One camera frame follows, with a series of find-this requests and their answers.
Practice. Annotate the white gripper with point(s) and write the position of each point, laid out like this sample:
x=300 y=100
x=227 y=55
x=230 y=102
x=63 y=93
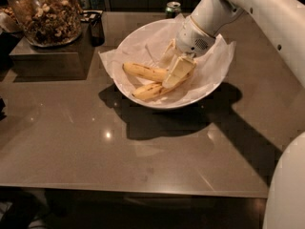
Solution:
x=191 y=39

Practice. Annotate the yellow banana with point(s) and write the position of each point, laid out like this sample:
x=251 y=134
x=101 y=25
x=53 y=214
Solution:
x=156 y=89
x=146 y=72

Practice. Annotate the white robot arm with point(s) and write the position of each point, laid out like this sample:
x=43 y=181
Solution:
x=283 y=23

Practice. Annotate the white ceramic bowl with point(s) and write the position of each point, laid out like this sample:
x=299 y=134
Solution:
x=165 y=102

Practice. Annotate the white paper liner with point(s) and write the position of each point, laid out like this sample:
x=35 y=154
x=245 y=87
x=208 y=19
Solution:
x=149 y=42

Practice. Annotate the green soda can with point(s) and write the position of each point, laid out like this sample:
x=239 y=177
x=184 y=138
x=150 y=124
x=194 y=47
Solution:
x=172 y=9

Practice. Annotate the black scoop cup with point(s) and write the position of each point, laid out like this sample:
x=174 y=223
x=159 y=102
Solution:
x=94 y=19

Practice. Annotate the glass jar of nuts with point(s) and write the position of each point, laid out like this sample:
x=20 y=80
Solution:
x=48 y=23

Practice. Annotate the dark square pedestal box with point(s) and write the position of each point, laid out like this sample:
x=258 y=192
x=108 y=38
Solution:
x=70 y=62

